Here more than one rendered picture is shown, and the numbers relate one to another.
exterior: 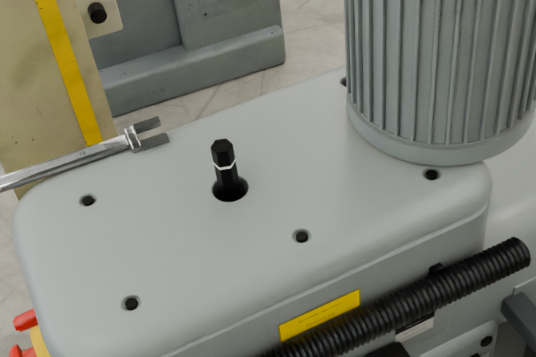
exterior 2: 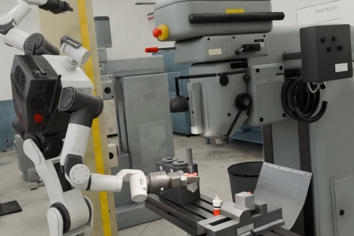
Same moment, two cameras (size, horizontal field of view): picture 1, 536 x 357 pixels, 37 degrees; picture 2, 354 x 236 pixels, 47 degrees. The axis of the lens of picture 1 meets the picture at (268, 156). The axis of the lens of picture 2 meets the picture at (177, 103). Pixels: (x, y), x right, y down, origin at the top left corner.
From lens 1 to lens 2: 147 cm
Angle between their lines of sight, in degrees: 40
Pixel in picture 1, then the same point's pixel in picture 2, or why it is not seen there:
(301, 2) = not seen: hidden behind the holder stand
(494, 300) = (279, 52)
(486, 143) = not seen: outside the picture
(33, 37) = (88, 148)
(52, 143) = not seen: hidden behind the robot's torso
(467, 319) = (273, 56)
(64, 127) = (92, 195)
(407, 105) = not seen: outside the picture
